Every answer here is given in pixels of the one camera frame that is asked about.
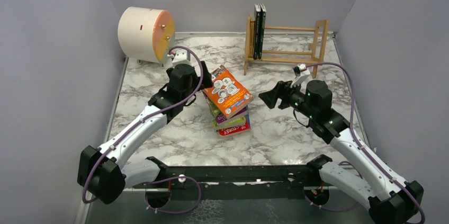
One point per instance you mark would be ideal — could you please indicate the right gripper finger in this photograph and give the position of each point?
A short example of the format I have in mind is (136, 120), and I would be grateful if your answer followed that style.
(280, 101)
(280, 86)

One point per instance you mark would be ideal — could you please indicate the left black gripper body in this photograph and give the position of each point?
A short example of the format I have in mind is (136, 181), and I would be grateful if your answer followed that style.
(204, 76)

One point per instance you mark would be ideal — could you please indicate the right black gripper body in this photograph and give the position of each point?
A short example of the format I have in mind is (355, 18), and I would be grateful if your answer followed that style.
(283, 93)

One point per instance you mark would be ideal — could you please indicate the orange treehouse book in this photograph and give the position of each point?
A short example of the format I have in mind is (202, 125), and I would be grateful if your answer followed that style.
(226, 93)

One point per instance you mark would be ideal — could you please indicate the green treehouse book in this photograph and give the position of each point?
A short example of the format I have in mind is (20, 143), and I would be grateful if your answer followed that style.
(235, 122)

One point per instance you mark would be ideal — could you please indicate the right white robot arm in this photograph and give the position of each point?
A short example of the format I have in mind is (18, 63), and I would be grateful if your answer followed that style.
(387, 196)

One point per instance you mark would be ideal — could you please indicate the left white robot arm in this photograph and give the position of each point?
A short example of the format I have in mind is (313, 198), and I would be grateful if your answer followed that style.
(103, 171)

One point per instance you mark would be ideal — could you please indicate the red treehouse book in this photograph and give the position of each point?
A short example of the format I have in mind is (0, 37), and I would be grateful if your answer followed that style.
(235, 130)

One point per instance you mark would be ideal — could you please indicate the purple treehouse book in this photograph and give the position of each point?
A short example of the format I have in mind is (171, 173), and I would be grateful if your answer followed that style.
(219, 118)

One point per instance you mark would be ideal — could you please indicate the cream round drawer cabinet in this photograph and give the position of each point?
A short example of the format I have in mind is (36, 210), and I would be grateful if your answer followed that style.
(146, 34)

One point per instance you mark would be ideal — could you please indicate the wooden book rack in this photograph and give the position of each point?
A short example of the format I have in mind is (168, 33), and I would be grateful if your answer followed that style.
(314, 53)

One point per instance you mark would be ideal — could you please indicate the black book right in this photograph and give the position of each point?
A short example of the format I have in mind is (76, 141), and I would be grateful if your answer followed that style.
(262, 30)

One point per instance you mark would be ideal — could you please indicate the black book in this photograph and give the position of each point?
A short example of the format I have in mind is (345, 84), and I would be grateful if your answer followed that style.
(257, 16)
(262, 30)

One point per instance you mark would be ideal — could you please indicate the black book left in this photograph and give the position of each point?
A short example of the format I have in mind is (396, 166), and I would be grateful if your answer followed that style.
(257, 16)

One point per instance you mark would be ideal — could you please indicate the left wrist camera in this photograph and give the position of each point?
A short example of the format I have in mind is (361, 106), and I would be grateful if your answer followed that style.
(181, 56)

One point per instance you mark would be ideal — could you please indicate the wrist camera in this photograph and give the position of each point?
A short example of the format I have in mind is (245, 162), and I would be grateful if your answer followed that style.
(301, 74)
(181, 56)

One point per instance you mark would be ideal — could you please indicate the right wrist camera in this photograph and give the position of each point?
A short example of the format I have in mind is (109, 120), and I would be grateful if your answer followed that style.
(301, 74)

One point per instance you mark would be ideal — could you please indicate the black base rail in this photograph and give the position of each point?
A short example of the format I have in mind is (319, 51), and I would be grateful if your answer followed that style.
(184, 183)

